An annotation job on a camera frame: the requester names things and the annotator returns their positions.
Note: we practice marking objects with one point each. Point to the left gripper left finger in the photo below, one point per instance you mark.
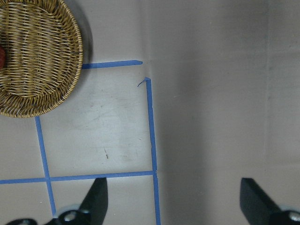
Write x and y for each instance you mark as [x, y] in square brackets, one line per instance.
[92, 210]

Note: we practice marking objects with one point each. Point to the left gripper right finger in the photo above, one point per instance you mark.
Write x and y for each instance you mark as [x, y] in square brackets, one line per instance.
[259, 209]

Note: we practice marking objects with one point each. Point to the woven wicker basket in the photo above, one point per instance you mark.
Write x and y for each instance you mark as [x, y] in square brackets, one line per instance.
[44, 56]

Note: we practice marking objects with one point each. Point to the dark red apple in basket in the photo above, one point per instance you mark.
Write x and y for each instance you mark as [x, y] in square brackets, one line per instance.
[2, 57]

